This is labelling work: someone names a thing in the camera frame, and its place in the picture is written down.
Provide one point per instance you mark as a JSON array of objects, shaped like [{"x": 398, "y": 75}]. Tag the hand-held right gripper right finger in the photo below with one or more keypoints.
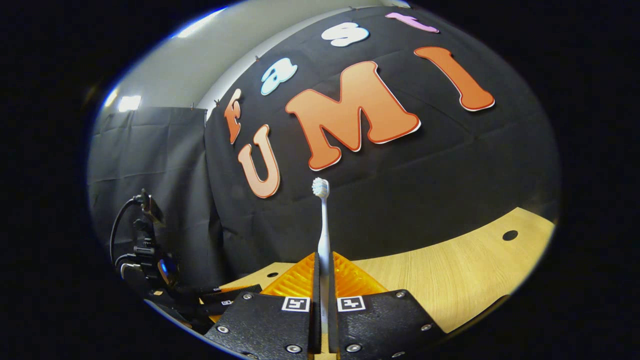
[{"x": 334, "y": 325}]

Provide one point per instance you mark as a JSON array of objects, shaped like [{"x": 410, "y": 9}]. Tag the white toothbrush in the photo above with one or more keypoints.
[{"x": 324, "y": 235}]

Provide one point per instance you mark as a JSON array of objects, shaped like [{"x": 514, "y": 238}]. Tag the ceiling light panel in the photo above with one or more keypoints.
[{"x": 129, "y": 103}]

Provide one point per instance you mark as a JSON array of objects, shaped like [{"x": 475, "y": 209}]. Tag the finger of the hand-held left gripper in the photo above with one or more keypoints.
[
  {"x": 240, "y": 291},
  {"x": 220, "y": 307}
]

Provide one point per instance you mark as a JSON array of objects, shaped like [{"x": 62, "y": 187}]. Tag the black backdrop cloth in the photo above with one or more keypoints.
[{"x": 400, "y": 190}]

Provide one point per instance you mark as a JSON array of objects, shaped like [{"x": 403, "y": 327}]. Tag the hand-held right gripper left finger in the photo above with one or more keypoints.
[{"x": 315, "y": 325}]

